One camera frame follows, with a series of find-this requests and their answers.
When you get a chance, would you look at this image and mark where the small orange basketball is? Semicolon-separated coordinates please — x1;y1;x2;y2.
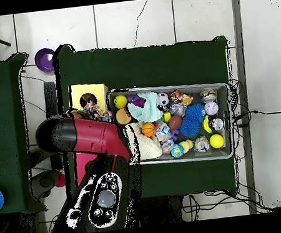
140;121;157;137

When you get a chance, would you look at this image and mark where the brown toy football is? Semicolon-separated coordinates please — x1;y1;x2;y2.
166;114;184;131

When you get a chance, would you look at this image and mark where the wooden box with three holes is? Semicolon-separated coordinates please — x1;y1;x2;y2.
64;81;120;188

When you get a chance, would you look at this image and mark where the small soccer ball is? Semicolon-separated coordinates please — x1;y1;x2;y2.
156;91;170;107

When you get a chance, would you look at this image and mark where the cream knitted cloth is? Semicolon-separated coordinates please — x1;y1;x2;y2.
123;119;164;162

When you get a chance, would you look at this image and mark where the small baseball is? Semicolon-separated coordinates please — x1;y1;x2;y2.
203;100;220;117

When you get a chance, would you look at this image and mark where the blue spiky ball toy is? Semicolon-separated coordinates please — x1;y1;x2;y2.
175;102;209;139

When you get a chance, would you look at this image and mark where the clear mesh bin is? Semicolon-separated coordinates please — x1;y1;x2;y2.
107;76;237;172

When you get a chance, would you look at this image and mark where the small tiger toy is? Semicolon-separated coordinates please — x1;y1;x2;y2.
168;89;184;104

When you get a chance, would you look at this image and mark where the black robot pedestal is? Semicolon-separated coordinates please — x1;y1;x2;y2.
139;194;185;227

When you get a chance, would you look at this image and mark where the yellow smiley ball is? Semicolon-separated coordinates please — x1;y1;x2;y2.
112;94;129;111

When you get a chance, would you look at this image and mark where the black power cable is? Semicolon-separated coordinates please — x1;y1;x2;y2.
232;107;281;120

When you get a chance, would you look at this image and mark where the purple bowl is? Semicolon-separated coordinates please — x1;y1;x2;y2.
33;47;57;74

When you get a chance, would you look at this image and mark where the plain yellow ball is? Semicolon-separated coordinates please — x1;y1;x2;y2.
209;133;225;149

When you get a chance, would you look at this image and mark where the toy burger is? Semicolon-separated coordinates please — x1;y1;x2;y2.
114;107;132;126

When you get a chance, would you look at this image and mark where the mint green knitted cloth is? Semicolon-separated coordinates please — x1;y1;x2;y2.
126;91;165;126

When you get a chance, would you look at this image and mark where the multicoloured patterned cloth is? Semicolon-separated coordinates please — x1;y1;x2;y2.
82;98;114;126

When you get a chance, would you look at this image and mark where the black metal frame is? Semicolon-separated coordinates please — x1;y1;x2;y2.
41;81;60;119

